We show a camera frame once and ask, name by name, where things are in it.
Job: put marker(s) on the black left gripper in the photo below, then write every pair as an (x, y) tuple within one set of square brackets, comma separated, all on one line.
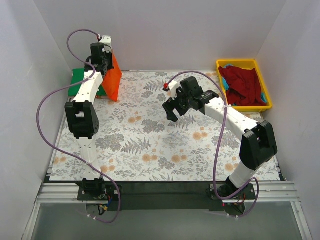
[(107, 66)]

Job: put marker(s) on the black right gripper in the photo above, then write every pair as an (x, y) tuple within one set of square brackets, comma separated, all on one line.
[(175, 104)]

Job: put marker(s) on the orange t shirt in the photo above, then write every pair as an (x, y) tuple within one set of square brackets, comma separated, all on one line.
[(112, 79)]

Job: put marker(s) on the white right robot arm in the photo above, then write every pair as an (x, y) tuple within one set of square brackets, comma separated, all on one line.
[(257, 139)]

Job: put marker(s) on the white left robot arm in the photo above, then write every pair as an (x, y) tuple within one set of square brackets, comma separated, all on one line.
[(83, 121)]

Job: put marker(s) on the folded green t shirt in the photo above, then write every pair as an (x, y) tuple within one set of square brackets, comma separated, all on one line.
[(78, 76)]

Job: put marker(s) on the dark red t shirt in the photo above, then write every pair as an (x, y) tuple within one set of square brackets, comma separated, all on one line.
[(243, 86)]

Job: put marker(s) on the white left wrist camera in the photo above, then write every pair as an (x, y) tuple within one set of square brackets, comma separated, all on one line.
[(107, 42)]

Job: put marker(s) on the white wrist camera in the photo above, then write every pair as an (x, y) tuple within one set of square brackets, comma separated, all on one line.
[(107, 42), (171, 88)]

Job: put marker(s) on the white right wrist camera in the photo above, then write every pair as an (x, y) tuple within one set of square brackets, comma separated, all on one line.
[(171, 88)]

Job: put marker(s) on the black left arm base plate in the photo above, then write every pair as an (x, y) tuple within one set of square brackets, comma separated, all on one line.
[(112, 192)]

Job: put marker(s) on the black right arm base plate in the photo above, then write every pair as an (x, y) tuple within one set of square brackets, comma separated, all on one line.
[(248, 193)]

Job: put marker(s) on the aluminium frame rail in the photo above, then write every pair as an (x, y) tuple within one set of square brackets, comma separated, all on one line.
[(169, 211)]

